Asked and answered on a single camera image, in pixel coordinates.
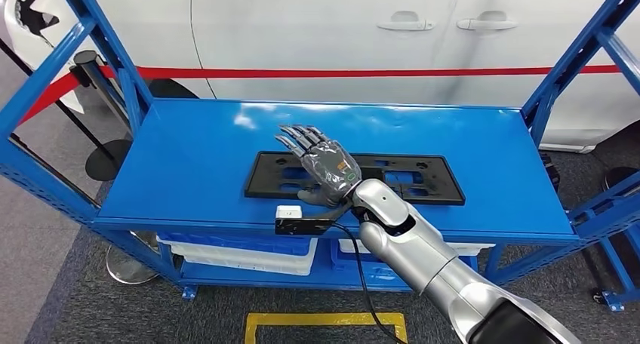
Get black plastic plate frame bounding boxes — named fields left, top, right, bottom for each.
left=244, top=151, right=466, bottom=206

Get blue metal shelf rack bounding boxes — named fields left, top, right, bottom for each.
left=0, top=0, right=640, bottom=300

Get blue wheeled shelf rack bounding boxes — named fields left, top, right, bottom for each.
left=592, top=221, right=640, bottom=313

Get red barrier belt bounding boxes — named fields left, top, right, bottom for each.
left=20, top=64, right=621, bottom=125

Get blue plastic crate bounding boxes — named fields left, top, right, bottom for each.
left=157, top=232, right=311, bottom=256
left=330, top=241, right=478, bottom=289

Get white car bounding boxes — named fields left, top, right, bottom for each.
left=4, top=0, right=640, bottom=154

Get black round-base pole stand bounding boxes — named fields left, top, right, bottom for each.
left=0, top=38, right=134, bottom=183
left=602, top=167, right=640, bottom=193

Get black stacked plastic parts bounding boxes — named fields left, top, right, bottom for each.
left=539, top=152, right=561, bottom=193

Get black cable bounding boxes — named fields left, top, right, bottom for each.
left=332, top=223, right=408, bottom=344

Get white car door handle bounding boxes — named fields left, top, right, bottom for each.
left=376, top=11, right=436, bottom=32
left=456, top=10, right=519, bottom=32

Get chrome stanchion post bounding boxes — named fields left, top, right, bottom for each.
left=73, top=50, right=132, bottom=133
left=7, top=131, right=161, bottom=286

